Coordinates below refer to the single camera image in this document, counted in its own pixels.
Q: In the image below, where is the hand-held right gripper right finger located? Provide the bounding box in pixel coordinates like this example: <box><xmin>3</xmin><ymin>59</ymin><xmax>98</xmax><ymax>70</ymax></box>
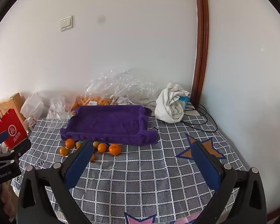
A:
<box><xmin>191</xmin><ymin>140</ymin><xmax>267</xmax><ymax>224</ymax></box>

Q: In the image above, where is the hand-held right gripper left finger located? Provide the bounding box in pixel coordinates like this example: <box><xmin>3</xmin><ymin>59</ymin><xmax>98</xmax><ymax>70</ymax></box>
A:
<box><xmin>17</xmin><ymin>140</ymin><xmax>94</xmax><ymax>224</ymax></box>

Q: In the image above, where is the large mandarin with stem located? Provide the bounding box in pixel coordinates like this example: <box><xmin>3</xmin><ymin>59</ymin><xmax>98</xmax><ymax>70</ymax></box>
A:
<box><xmin>109</xmin><ymin>144</ymin><xmax>121</xmax><ymax>156</ymax></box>

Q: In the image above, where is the purple towel-covered tray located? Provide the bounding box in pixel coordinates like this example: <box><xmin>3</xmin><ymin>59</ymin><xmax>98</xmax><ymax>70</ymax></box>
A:
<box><xmin>60</xmin><ymin>105</ymin><xmax>158</xmax><ymax>146</ymax></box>

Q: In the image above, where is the red paper bag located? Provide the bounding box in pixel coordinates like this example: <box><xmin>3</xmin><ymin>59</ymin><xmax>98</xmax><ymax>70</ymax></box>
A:
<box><xmin>0</xmin><ymin>108</ymin><xmax>28</xmax><ymax>150</ymax></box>

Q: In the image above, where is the wooden chair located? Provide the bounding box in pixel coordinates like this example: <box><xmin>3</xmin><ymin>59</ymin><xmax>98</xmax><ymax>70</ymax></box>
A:
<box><xmin>0</xmin><ymin>93</ymin><xmax>28</xmax><ymax>131</ymax></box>

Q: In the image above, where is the white plastic bag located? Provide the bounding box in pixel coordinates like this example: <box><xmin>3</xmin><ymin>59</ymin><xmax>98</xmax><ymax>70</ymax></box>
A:
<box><xmin>20</xmin><ymin>91</ymin><xmax>50</xmax><ymax>119</ymax></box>

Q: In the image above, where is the small clear plastic bag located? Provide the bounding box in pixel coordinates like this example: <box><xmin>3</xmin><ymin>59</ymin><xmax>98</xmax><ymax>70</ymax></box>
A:
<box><xmin>46</xmin><ymin>97</ymin><xmax>71</xmax><ymax>126</ymax></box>

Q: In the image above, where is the grey checked blanket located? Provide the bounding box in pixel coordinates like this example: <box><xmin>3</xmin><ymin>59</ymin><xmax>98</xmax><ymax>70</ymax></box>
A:
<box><xmin>12</xmin><ymin>108</ymin><xmax>248</xmax><ymax>224</ymax></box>

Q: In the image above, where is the pile of bagged mandarins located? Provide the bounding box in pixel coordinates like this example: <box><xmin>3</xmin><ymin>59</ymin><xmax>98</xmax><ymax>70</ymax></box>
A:
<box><xmin>71</xmin><ymin>94</ymin><xmax>112</xmax><ymax>111</ymax></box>

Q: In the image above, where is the blue and white box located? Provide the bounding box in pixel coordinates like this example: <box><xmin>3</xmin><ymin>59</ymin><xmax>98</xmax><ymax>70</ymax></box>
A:
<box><xmin>178</xmin><ymin>95</ymin><xmax>190</xmax><ymax>110</ymax></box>

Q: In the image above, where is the white crumpled cloth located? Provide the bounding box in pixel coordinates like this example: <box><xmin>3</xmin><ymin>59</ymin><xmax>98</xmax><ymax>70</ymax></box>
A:
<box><xmin>155</xmin><ymin>82</ymin><xmax>191</xmax><ymax>124</ymax></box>

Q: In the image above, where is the large clear plastic bag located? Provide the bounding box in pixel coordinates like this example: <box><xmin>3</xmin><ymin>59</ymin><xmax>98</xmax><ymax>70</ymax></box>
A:
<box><xmin>84</xmin><ymin>68</ymin><xmax>160</xmax><ymax>106</ymax></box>

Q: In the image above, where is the black cable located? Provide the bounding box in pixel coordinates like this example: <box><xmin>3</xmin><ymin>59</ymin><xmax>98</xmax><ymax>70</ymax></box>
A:
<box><xmin>147</xmin><ymin>100</ymin><xmax>218</xmax><ymax>132</ymax></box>

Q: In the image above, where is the brown wooden door frame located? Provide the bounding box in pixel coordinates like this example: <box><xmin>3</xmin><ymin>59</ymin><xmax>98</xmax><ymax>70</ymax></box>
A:
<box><xmin>191</xmin><ymin>0</ymin><xmax>209</xmax><ymax>108</ymax></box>

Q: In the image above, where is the white light switch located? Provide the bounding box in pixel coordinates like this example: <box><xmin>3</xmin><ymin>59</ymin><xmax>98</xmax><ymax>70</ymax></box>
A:
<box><xmin>60</xmin><ymin>15</ymin><xmax>73</xmax><ymax>31</ymax></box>

